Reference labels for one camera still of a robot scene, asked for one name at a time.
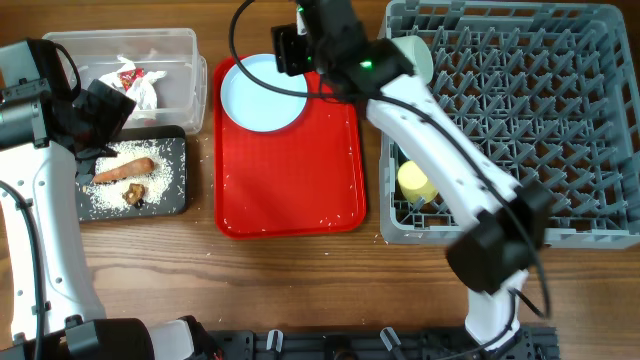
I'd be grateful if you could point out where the mint green bowl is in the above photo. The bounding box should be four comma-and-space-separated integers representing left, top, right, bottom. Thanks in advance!
391, 35, 434, 85

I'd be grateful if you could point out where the brown food scrap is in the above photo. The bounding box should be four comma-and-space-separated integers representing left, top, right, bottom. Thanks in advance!
122, 183, 146, 207

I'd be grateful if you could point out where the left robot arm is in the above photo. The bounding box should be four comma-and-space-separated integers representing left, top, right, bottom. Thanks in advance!
1, 39, 205, 359

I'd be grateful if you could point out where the clear plastic waste bin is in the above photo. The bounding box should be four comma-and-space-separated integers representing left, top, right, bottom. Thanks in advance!
44, 28, 207, 134

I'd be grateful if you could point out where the white napkin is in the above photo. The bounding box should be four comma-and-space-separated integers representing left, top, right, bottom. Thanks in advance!
99, 55, 167, 111

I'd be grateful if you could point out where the large light blue plate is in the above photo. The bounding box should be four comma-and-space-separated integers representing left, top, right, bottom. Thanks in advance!
220, 54, 308, 132

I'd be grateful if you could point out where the red snack wrapper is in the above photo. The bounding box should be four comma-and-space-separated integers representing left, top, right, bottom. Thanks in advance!
117, 68, 145, 91

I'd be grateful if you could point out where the black food waste tray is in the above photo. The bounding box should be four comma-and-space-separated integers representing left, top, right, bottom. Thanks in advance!
76, 125, 187, 222

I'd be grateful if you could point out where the red serving tray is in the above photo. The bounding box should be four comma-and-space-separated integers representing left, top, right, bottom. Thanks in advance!
212, 57, 367, 240

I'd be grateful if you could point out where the pile of white rice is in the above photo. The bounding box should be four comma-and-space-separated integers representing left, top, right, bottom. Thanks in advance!
78, 138, 186, 215

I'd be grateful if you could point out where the yellow plastic cup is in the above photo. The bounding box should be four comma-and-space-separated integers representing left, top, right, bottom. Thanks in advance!
396, 160, 438, 203

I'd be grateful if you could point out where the grey dishwasher rack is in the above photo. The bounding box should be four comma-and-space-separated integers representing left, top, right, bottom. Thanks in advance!
380, 1, 639, 249

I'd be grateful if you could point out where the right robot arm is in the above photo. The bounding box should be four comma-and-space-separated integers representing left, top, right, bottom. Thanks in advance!
272, 0, 552, 352

